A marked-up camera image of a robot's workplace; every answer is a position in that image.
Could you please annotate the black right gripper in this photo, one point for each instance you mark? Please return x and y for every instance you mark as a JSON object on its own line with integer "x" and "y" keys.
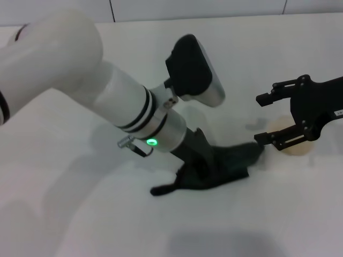
{"x": 313, "y": 107}

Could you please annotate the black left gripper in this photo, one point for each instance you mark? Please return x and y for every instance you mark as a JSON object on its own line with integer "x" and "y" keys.
{"x": 195, "y": 150}

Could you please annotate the dark blue rag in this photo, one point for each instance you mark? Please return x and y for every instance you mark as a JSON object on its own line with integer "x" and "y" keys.
{"x": 227, "y": 166}

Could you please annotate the white paper cup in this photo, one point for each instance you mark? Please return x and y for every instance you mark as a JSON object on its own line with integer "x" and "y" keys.
{"x": 297, "y": 151}

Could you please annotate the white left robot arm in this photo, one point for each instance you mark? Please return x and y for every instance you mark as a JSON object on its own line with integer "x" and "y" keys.
{"x": 61, "y": 72}

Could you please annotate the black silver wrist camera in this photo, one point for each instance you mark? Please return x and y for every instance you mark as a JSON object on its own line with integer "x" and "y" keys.
{"x": 193, "y": 69}

